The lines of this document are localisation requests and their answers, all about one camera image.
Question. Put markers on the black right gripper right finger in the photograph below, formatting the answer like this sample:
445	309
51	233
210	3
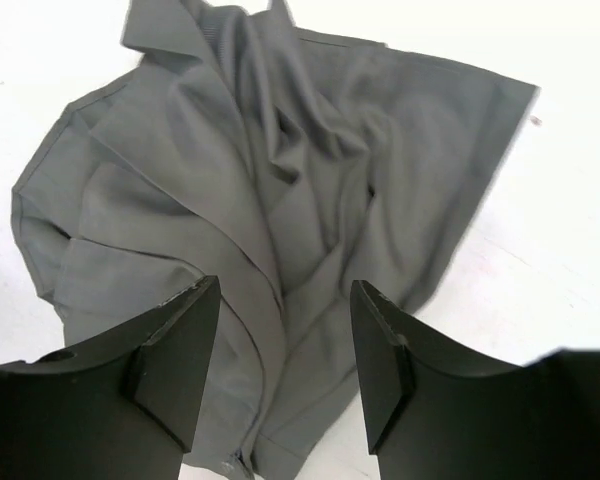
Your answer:
436	409

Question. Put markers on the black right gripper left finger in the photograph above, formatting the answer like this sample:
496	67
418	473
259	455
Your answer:
121	405

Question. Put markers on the grey pleated skirt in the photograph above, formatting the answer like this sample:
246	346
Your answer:
287	163

